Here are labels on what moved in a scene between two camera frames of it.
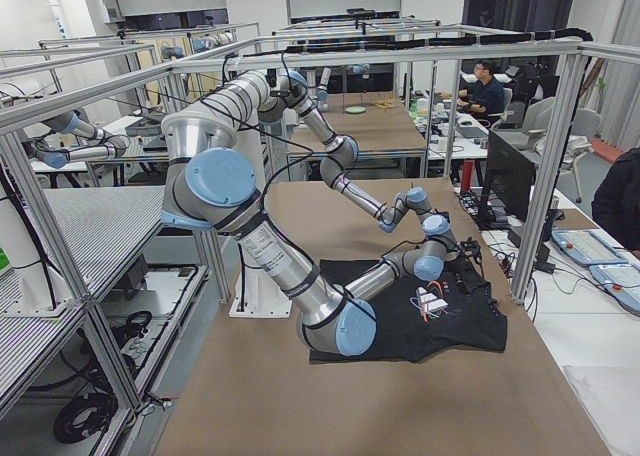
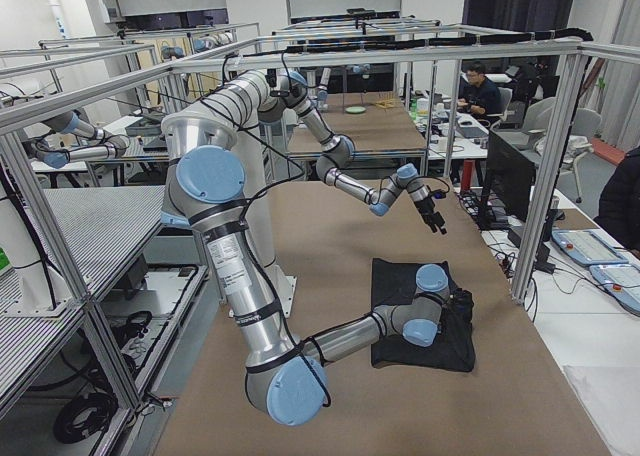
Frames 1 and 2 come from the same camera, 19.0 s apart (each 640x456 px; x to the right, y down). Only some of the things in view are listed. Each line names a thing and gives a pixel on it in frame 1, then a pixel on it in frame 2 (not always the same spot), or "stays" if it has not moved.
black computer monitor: (511, 175) stays
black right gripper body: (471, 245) -> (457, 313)
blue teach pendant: (586, 247) stays
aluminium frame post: (574, 79) stays
